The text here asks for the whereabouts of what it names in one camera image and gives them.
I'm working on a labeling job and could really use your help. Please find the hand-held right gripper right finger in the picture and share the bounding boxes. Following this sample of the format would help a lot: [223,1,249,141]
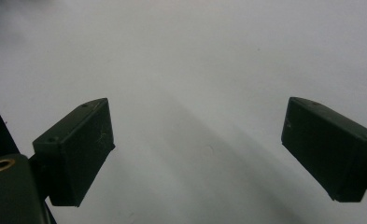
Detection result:
[280,96,367,203]

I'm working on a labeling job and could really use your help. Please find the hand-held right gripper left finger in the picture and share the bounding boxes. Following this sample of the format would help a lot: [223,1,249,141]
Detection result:
[32,97,116,208]

